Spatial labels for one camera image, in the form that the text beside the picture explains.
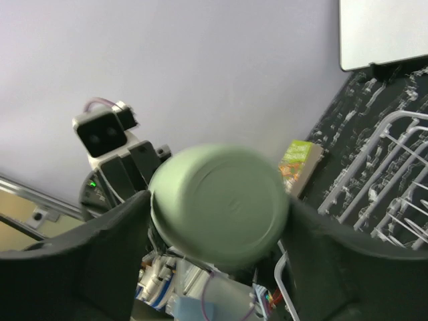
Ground green plastic cup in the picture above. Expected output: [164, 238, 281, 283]
[148, 144, 289, 268]

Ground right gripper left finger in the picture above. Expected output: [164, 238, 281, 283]
[1, 191, 150, 320]

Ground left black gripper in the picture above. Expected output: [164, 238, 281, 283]
[79, 140, 171, 221]

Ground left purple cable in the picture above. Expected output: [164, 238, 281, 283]
[83, 96, 121, 113]

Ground white wire dish rack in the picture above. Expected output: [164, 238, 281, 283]
[274, 111, 427, 320]

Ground green Treehouse book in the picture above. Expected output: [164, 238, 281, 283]
[278, 140, 324, 197]

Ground white whiteboard with red writing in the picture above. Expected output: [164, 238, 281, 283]
[338, 0, 427, 71]

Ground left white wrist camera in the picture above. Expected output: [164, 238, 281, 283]
[72, 97, 139, 170]

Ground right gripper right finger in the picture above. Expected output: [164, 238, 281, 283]
[282, 199, 427, 320]

